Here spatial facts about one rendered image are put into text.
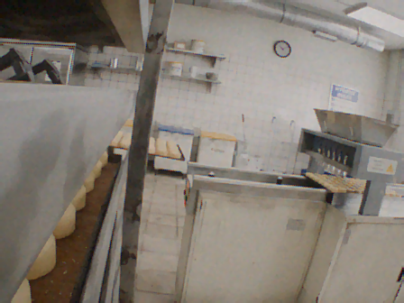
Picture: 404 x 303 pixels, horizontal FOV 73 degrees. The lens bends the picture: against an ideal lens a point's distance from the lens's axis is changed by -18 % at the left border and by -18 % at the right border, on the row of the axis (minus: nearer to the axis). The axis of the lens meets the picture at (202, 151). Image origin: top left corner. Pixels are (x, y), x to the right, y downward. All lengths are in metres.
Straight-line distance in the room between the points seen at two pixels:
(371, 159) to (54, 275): 1.49
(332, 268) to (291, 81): 4.51
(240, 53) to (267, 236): 4.31
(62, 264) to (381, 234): 1.70
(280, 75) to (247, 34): 0.92
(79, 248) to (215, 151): 4.71
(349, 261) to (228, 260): 0.64
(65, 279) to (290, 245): 1.59
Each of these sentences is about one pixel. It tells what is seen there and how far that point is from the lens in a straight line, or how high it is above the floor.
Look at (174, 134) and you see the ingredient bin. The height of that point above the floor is 0.66.
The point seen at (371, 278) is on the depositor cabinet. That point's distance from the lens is 1.94.
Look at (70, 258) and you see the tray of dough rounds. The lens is 0.23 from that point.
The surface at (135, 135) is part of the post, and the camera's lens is 0.51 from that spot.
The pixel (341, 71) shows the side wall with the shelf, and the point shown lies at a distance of 6.29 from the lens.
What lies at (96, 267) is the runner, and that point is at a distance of 0.17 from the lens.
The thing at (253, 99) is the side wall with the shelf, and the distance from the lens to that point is 5.62.
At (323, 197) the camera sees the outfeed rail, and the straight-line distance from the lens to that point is 1.72.
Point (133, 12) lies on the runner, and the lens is 0.25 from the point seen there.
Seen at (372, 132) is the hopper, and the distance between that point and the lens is 1.70.
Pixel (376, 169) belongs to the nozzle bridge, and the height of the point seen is 1.08.
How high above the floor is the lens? 1.25
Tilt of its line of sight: 9 degrees down
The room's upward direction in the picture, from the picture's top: 9 degrees clockwise
